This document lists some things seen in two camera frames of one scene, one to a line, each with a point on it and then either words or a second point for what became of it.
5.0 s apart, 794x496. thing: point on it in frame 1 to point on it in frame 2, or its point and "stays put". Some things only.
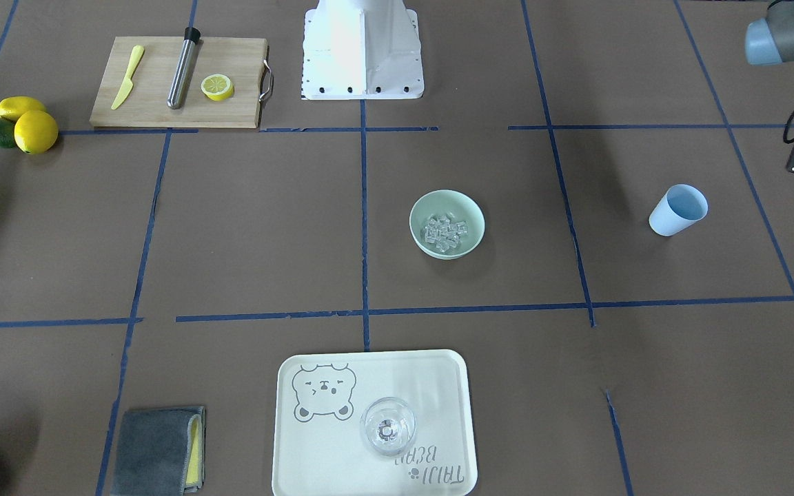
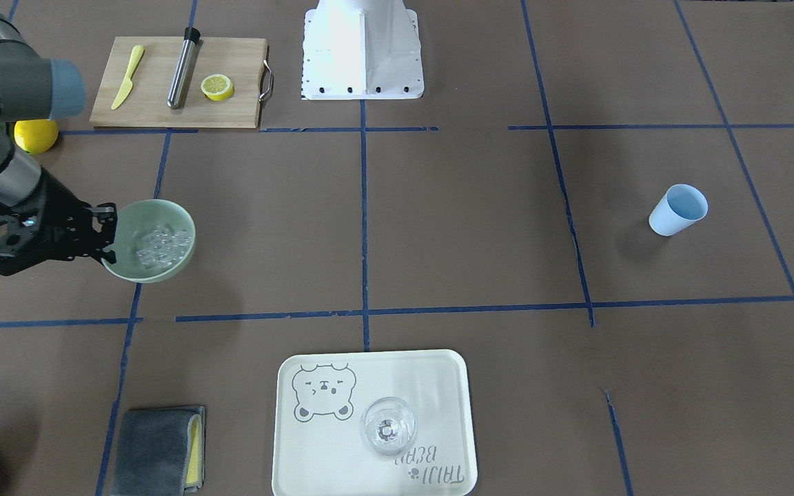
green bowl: [446, 224] to [155, 242]
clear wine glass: [387, 426] stays put
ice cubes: [444, 231] to [163, 246]
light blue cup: [680, 207] stays put
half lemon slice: [217, 87] stays put
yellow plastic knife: [128, 83] stays put
